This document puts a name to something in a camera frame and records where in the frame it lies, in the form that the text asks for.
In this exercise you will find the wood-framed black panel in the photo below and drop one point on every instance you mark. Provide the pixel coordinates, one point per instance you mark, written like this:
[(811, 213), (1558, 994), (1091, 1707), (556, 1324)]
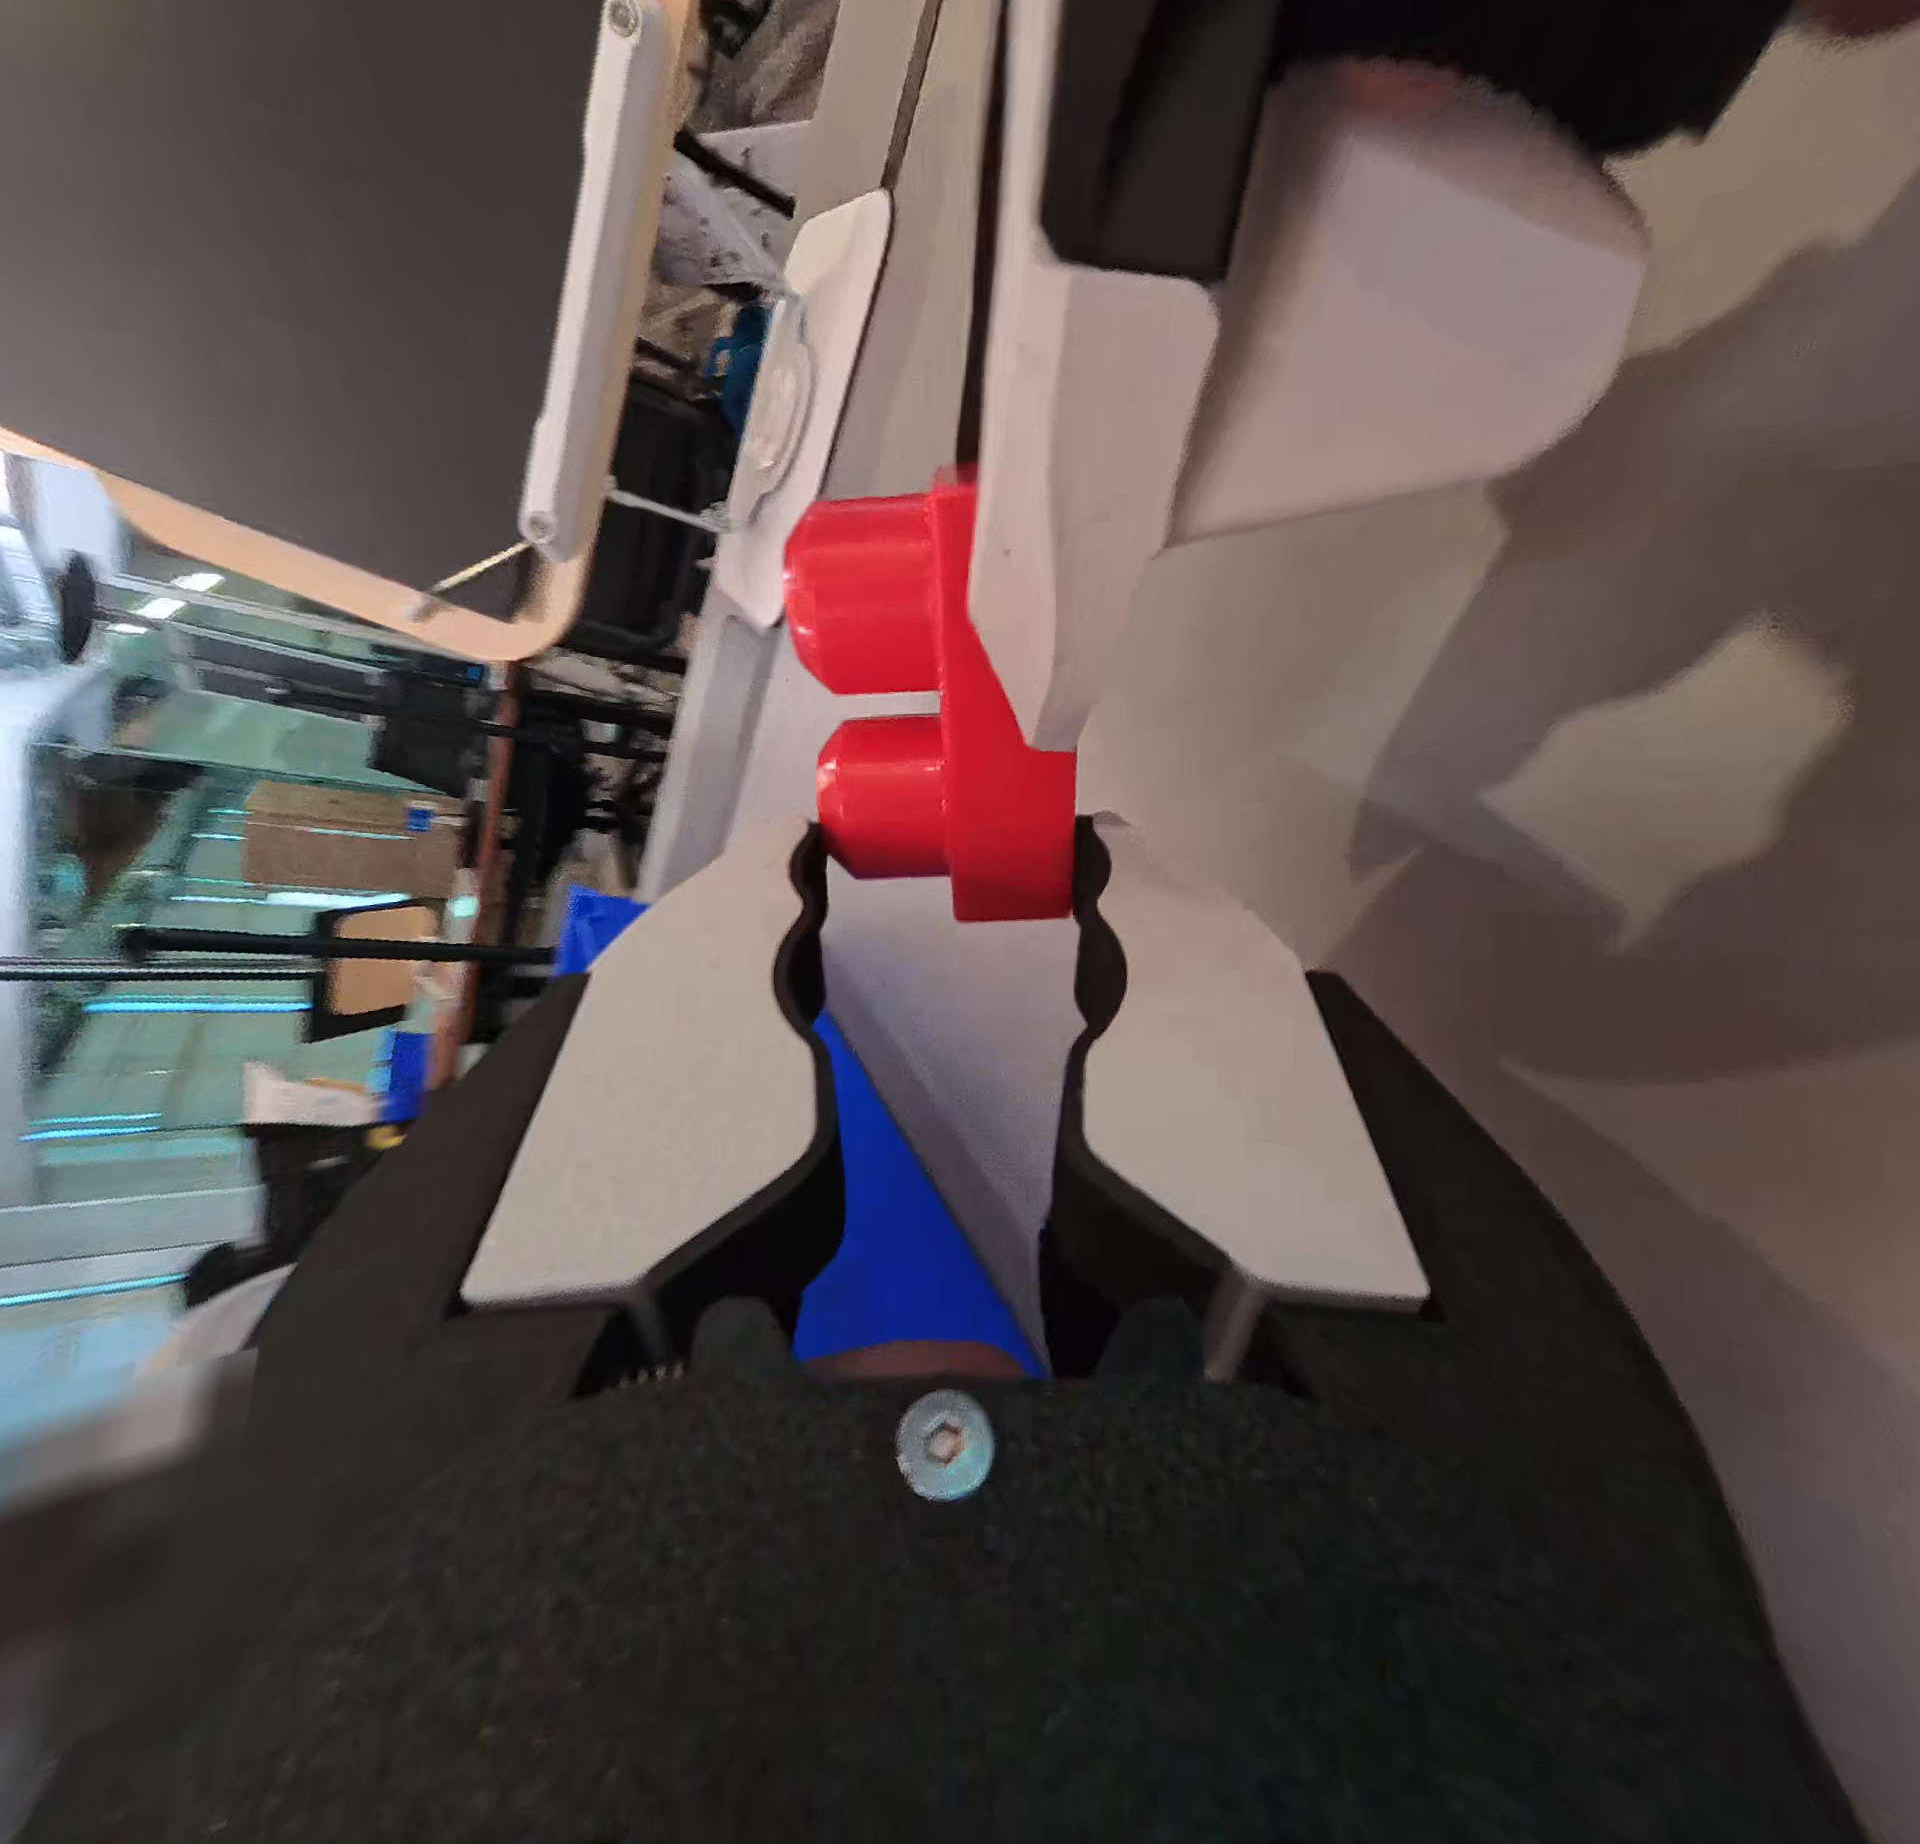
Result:
[(301, 224)]

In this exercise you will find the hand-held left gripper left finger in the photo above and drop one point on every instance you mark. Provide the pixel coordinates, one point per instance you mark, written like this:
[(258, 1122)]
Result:
[(644, 1108)]

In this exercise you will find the blue storage bin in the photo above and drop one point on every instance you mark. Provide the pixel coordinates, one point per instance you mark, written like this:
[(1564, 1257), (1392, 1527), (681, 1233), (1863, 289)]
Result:
[(900, 1245)]

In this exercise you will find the blue bag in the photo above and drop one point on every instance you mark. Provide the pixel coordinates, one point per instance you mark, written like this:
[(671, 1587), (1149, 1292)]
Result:
[(738, 358)]

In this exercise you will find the grey desk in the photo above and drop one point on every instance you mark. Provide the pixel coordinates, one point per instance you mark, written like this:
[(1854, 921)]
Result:
[(1574, 824)]

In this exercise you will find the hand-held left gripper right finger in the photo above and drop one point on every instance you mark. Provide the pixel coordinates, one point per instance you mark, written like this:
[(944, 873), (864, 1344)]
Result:
[(1245, 1108)]

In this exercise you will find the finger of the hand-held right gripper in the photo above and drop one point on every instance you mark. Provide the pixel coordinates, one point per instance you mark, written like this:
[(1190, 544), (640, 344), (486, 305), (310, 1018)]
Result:
[(1065, 449)]

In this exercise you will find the red toy brick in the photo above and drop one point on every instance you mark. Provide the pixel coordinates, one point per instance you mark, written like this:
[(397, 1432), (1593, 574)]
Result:
[(991, 795)]

